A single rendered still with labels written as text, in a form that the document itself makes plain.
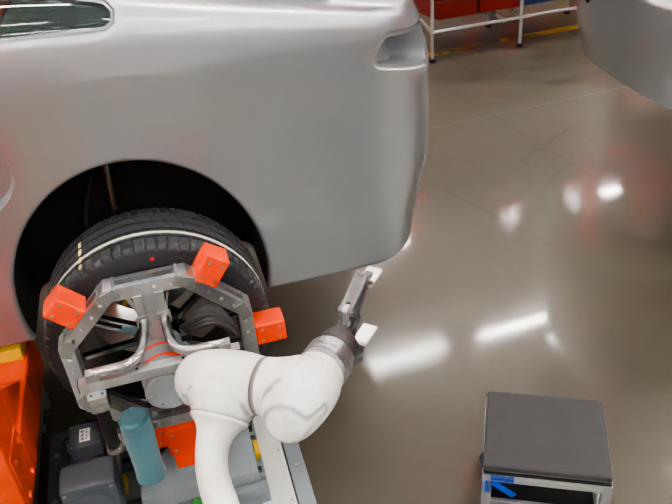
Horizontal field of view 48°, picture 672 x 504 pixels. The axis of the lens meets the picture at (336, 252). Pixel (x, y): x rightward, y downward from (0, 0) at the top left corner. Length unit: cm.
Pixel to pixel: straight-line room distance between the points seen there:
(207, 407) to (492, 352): 229
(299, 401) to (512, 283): 273
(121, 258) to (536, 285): 228
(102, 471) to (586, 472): 153
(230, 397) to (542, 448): 152
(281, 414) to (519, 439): 153
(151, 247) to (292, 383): 101
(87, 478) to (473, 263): 222
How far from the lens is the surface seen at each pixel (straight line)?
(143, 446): 231
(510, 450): 260
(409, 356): 341
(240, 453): 279
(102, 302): 213
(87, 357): 238
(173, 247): 215
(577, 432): 269
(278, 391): 122
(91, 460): 269
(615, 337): 360
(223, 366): 130
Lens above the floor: 229
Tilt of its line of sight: 34 degrees down
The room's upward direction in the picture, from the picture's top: 5 degrees counter-clockwise
